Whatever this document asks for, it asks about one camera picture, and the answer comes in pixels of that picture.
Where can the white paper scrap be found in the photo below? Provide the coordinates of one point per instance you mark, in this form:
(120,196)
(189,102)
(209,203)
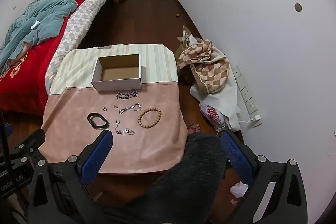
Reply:
(35,25)

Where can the red printed plastic bag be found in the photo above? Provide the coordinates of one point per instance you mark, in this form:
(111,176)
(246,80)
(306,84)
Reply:
(214,113)

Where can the person's foot in slipper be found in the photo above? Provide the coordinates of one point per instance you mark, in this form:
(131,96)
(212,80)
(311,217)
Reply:
(194,129)

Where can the white cardboard box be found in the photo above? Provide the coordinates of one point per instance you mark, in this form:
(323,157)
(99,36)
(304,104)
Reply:
(118,86)

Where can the white plastic bag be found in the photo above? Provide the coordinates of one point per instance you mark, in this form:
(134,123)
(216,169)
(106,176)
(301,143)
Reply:
(225,98)

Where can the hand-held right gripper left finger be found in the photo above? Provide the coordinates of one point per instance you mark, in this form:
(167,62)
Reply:
(96,157)

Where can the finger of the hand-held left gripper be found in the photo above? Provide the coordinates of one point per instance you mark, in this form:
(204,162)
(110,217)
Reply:
(6,131)
(32,140)

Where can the black bangle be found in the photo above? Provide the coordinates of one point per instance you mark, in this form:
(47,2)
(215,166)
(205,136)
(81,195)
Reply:
(101,127)

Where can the brown checked cloth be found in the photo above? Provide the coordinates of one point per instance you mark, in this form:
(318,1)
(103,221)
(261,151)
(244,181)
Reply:
(207,66)

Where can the checked bed sheet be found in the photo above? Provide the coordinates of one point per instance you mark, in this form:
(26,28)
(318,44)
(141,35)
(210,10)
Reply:
(78,22)

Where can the white wall socket strip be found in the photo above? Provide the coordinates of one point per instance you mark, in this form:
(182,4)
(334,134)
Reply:
(248,95)

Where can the bed with red blanket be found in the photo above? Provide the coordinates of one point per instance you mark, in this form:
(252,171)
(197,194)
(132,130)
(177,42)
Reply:
(31,61)

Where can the teal quilt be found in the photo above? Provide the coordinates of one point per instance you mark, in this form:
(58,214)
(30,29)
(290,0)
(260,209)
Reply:
(39,19)

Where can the pink striped table cloth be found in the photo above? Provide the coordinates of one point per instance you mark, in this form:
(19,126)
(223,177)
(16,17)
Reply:
(157,140)

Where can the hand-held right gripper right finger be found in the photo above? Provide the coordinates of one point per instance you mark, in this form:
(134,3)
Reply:
(236,157)

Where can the white charger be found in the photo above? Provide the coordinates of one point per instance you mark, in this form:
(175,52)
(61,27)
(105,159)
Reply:
(256,118)

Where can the round wall hole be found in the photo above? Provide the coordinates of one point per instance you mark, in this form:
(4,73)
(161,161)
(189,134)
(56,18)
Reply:
(298,7)

